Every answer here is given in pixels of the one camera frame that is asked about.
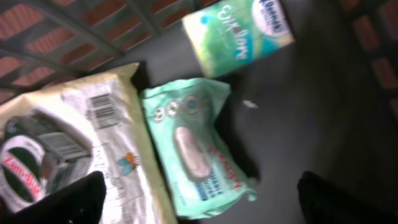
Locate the dark grey plastic basket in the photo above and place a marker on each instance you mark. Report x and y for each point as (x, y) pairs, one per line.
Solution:
(326, 103)

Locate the cream snack bag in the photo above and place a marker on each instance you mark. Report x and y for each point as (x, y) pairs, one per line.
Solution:
(106, 110)

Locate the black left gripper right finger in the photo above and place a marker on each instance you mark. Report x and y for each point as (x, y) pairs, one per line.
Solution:
(322, 202)

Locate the mint green wipes pack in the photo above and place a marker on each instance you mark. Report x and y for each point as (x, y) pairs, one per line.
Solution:
(202, 176)

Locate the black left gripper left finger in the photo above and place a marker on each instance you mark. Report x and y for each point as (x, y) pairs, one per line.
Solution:
(80, 202)

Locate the teal tissue box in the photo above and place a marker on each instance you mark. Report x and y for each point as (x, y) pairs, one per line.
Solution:
(233, 33)

